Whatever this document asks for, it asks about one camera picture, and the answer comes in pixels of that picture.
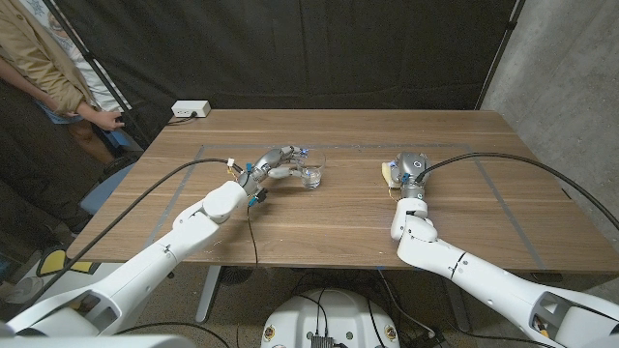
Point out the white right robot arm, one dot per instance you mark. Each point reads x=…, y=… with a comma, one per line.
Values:
x=483, y=280

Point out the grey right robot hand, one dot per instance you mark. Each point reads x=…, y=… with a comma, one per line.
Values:
x=413, y=166

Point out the clear glass cup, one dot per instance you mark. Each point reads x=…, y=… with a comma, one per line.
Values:
x=312, y=176

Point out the person's right forearm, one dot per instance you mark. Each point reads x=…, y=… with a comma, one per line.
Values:
x=24, y=79

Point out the yellow sponge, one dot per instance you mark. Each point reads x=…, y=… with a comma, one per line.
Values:
x=386, y=175

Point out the person's left forearm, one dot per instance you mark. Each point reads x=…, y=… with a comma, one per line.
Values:
x=86, y=110

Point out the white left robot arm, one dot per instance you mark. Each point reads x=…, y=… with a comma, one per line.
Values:
x=145, y=266

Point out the person's right hand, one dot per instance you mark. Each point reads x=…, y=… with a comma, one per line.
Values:
x=60, y=107

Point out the person in tan jacket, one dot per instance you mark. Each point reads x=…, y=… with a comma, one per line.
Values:
x=29, y=48

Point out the round black fan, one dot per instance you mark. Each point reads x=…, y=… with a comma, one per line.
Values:
x=235, y=275

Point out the blue box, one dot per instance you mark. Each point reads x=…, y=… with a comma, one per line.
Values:
x=118, y=139

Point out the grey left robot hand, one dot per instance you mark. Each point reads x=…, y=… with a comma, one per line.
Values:
x=268, y=162

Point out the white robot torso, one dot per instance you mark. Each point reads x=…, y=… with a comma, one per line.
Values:
x=331, y=319

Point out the blue chair seat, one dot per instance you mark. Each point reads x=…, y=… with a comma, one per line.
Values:
x=104, y=191

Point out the black backdrop curtain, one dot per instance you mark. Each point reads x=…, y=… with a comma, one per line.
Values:
x=290, y=48

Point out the black backdrop stand pole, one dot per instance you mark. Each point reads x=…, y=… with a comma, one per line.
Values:
x=92, y=63
x=500, y=53

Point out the white table leg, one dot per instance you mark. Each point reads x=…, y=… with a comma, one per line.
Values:
x=455, y=299
x=208, y=292

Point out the white power strip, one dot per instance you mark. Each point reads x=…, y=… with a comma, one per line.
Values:
x=191, y=108

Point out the person's left hand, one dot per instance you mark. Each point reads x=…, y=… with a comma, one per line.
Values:
x=109, y=120

